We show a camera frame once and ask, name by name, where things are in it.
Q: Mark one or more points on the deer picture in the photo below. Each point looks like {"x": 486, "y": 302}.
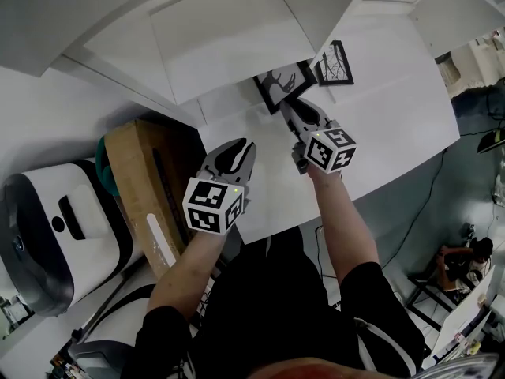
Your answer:
{"x": 284, "y": 81}

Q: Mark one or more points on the small black branch picture frame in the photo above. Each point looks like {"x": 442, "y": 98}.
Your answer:
{"x": 335, "y": 63}

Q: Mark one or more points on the person's right forearm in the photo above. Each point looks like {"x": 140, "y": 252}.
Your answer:
{"x": 343, "y": 227}

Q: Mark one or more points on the person's black clothing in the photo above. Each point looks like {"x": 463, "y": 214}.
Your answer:
{"x": 276, "y": 310}

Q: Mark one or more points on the green round object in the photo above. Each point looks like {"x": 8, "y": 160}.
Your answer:
{"x": 105, "y": 168}

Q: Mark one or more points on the brown cardboard box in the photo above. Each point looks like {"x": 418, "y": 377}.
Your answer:
{"x": 138, "y": 172}

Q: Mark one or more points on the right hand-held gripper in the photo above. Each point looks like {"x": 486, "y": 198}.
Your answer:
{"x": 331, "y": 148}

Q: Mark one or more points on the white desk with drawers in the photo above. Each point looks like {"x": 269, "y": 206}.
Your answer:
{"x": 394, "y": 132}

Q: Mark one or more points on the black wheeled machine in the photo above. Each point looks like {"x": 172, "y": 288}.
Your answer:
{"x": 493, "y": 140}

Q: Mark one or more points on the person's left forearm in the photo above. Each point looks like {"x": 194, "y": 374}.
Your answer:
{"x": 185, "y": 267}

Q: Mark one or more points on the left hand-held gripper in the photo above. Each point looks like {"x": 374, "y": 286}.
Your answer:
{"x": 205, "y": 207}

